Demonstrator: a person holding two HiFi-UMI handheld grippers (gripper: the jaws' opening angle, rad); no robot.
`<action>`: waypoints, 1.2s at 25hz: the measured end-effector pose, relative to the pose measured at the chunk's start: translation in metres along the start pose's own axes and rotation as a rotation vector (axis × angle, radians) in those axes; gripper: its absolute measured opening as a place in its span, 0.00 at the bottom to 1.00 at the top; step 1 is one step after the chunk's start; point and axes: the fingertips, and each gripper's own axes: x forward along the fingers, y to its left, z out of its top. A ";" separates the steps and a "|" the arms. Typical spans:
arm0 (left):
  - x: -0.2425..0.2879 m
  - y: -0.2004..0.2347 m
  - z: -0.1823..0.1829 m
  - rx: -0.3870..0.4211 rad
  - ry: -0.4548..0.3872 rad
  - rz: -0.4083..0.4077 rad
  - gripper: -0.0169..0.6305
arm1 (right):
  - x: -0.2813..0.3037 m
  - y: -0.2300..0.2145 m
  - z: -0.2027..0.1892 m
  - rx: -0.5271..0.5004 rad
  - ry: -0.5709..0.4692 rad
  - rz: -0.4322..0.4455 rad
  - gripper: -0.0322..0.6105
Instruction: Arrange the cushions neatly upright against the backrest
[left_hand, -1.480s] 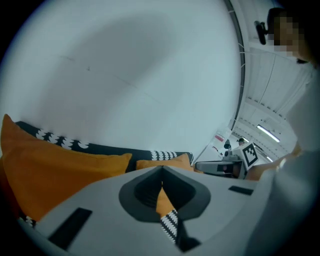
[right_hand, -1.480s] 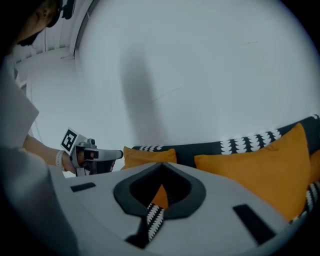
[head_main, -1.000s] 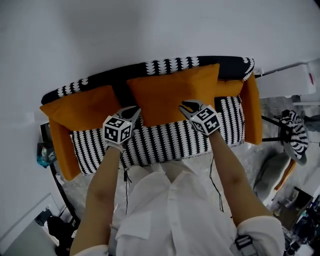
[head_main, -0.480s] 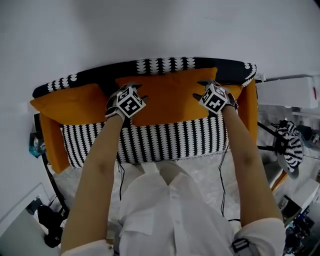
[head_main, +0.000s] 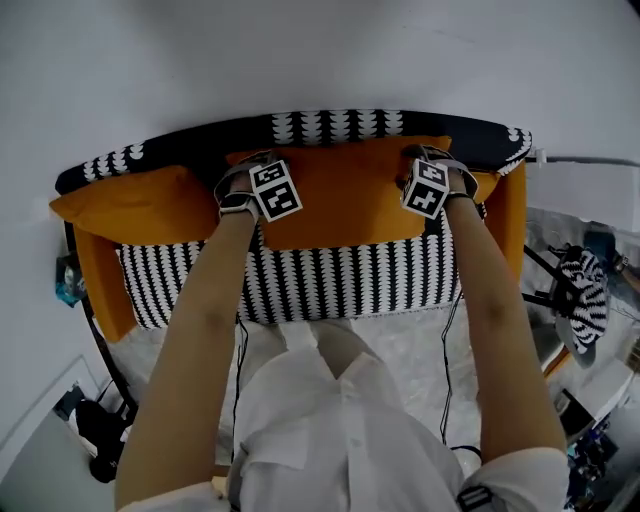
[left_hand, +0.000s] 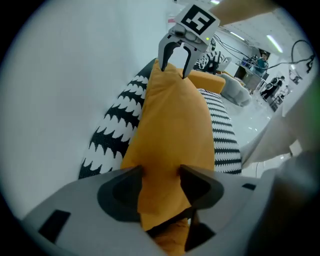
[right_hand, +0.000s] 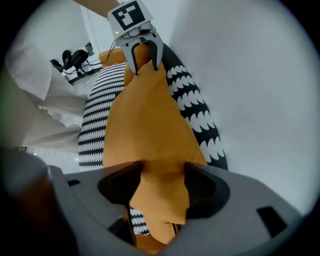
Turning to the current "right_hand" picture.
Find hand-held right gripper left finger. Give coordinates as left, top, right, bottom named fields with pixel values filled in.
left=51, top=161, right=148, bottom=256

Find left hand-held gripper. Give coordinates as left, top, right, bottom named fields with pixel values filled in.
left=107, top=0, right=165, bottom=76

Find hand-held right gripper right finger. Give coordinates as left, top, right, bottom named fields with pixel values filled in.
left=162, top=161, right=301, bottom=256

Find small orange cushion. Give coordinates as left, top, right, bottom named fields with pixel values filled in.
left=136, top=217, right=181, bottom=255

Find person's left forearm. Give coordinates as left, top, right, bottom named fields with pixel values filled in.
left=72, top=0, right=121, bottom=18

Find black bag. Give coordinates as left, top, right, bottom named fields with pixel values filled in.
left=61, top=49, right=73, bottom=71
left=71, top=49, right=90, bottom=69

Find person's beige trousers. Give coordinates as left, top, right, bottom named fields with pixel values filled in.
left=14, top=94, right=85, bottom=152

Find person's white shirt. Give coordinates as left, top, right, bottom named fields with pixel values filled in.
left=3, top=39, right=85, bottom=111

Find thin black cable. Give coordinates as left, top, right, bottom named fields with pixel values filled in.
left=104, top=41, right=118, bottom=65

